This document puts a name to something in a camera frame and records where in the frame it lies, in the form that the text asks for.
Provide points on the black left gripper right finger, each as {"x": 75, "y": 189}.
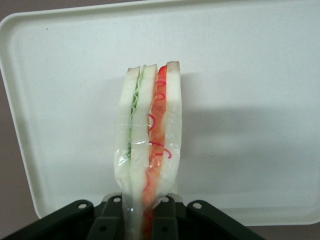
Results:
{"x": 195, "y": 222}

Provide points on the cream plastic tray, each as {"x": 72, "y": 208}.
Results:
{"x": 237, "y": 112}

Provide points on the plastic sandwich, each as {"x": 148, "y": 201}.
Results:
{"x": 147, "y": 130}

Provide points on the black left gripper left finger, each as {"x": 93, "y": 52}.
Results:
{"x": 75, "y": 222}

